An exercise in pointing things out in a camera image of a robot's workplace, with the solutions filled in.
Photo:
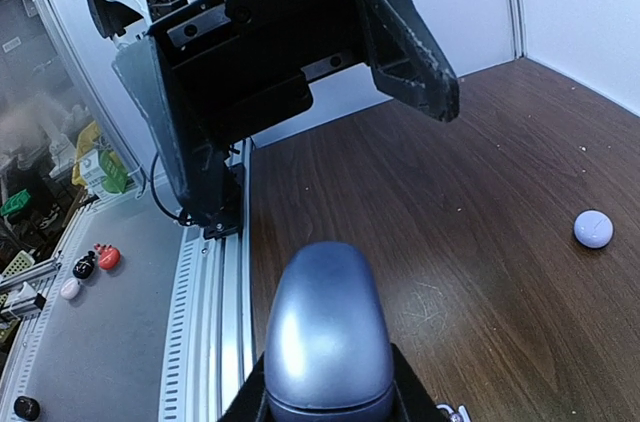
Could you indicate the clip-on purple chrome earbud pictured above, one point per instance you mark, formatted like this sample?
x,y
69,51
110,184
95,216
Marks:
x,y
454,414

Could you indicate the front aluminium rail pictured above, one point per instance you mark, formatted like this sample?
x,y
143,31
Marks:
x,y
165,336

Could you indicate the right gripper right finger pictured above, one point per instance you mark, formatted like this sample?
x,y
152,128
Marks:
x,y
411,402

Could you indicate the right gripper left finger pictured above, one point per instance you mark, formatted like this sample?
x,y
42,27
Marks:
x,y
251,402

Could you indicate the black round case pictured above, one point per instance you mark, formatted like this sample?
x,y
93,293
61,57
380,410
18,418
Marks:
x,y
27,408

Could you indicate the grey-purple earbud charging case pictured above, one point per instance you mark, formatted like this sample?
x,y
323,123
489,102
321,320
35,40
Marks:
x,y
328,355

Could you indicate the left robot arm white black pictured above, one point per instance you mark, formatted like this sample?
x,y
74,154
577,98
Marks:
x,y
206,74

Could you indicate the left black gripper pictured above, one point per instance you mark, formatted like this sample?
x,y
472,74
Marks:
x,y
217,71

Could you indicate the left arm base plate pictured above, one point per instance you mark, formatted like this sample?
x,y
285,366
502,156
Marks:
x,y
228,216

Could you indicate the round lilac earbud case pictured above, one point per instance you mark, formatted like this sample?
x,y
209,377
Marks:
x,y
593,229

